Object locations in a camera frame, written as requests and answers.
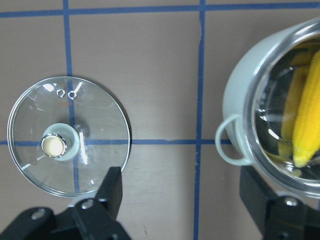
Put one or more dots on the pale green cooking pot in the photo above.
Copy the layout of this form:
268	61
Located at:
260	105

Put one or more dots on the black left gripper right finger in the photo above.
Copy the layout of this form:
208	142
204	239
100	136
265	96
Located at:
277	217

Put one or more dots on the yellow corn cob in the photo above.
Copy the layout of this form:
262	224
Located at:
306	132

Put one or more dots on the glass pot lid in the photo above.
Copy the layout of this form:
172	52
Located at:
64	133

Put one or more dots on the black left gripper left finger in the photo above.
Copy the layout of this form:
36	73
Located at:
92	218

